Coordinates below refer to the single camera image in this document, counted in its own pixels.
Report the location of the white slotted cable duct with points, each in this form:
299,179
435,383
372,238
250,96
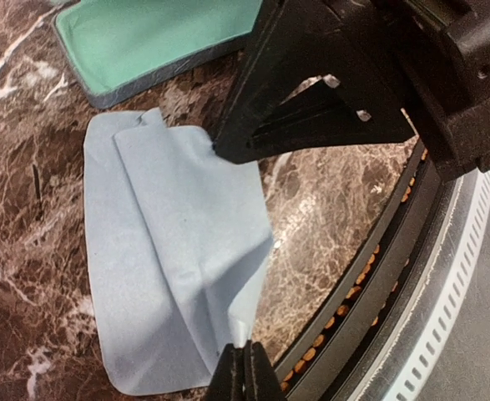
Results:
433,309

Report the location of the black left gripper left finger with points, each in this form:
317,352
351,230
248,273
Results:
228,381

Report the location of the blue textured glasses case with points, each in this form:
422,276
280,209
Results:
118,49

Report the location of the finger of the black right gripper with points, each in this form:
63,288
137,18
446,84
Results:
292,43
317,116

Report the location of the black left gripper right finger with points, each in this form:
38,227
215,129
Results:
261,383

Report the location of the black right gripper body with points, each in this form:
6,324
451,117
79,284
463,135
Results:
436,54

